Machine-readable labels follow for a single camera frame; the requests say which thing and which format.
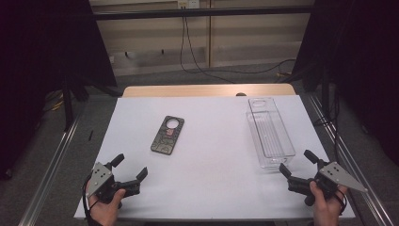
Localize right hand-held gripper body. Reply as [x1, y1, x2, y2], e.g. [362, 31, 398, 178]
[287, 159, 369, 207]

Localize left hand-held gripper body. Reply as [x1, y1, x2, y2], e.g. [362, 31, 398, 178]
[86, 161, 141, 209]

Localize clear plastic container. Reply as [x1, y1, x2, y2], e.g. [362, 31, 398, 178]
[246, 97, 296, 170]

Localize person's left hand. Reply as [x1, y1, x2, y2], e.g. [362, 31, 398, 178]
[87, 180, 127, 226]

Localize person's right hand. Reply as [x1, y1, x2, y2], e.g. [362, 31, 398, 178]
[309, 180, 349, 226]

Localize black stand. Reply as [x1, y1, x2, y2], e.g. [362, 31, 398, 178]
[313, 67, 342, 128]
[60, 73, 92, 133]

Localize white board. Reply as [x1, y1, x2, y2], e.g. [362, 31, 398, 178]
[73, 95, 356, 221]

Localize wooden table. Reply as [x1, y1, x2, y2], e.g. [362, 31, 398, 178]
[121, 83, 296, 99]

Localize dark curtain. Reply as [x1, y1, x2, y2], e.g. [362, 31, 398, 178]
[0, 0, 118, 181]
[293, 0, 399, 166]

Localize black horizontal bar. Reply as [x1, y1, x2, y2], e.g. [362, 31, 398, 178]
[93, 5, 315, 22]

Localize right hand-held gripper cable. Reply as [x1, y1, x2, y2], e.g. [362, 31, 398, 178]
[333, 187, 348, 216]

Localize hand-held gripper cable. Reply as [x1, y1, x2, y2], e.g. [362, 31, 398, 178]
[333, 187, 348, 216]
[81, 174, 100, 226]

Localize left hand-held gripper cable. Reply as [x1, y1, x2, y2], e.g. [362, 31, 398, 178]
[81, 174, 100, 226]

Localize yellow cables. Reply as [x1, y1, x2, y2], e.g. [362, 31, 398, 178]
[45, 89, 66, 111]

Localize black floor cable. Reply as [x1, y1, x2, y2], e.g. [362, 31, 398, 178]
[200, 58, 297, 76]

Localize black hanging cable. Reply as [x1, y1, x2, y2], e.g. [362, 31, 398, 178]
[179, 16, 236, 85]

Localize white wall socket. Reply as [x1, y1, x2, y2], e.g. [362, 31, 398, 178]
[176, 0, 201, 9]

